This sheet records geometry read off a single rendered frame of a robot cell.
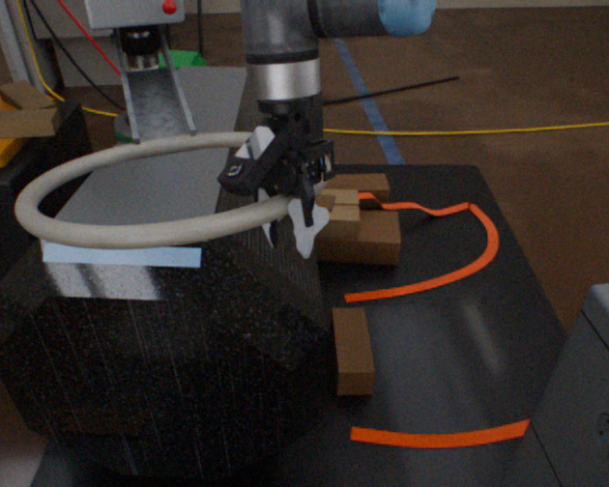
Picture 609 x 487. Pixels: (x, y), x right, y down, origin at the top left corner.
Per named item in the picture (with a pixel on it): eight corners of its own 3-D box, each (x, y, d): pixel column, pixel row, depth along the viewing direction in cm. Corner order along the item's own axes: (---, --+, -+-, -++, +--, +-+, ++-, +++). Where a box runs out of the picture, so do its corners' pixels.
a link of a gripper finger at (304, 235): (342, 246, 74) (328, 183, 71) (315, 262, 70) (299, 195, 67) (326, 245, 76) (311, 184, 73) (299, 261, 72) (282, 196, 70)
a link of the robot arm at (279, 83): (284, 66, 59) (226, 63, 65) (287, 109, 61) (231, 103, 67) (333, 55, 64) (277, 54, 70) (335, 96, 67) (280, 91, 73)
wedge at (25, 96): (1, 100, 185) (-4, 86, 182) (28, 92, 190) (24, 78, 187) (28, 115, 174) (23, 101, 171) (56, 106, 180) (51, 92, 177)
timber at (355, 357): (372, 394, 178) (375, 372, 171) (336, 395, 178) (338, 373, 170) (362, 329, 202) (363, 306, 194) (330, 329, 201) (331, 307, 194)
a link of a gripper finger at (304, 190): (323, 224, 69) (307, 157, 66) (315, 228, 68) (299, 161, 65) (297, 224, 72) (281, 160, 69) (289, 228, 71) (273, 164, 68)
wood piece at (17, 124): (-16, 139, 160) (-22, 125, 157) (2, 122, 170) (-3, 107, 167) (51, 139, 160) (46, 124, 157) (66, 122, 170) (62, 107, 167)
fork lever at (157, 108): (98, 20, 148) (94, 3, 145) (166, 14, 153) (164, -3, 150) (118, 162, 103) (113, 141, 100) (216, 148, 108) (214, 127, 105)
